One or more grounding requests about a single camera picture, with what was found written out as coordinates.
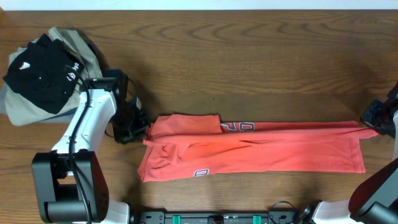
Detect red t-shirt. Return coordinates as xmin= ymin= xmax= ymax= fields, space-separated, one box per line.
xmin=137 ymin=114 xmax=376 ymax=182

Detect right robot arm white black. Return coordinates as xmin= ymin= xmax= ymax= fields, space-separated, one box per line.
xmin=298 ymin=98 xmax=397 ymax=224

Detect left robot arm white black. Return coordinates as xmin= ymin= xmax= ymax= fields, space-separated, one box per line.
xmin=32 ymin=78 xmax=149 ymax=223

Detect dark blue folded garment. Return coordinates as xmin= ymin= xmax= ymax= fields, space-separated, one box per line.
xmin=43 ymin=108 xmax=76 ymax=123

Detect black folded shirt white logo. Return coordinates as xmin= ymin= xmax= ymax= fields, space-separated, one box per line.
xmin=4 ymin=34 xmax=85 ymax=114

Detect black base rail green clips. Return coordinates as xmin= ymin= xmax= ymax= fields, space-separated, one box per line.
xmin=129 ymin=211 xmax=297 ymax=224

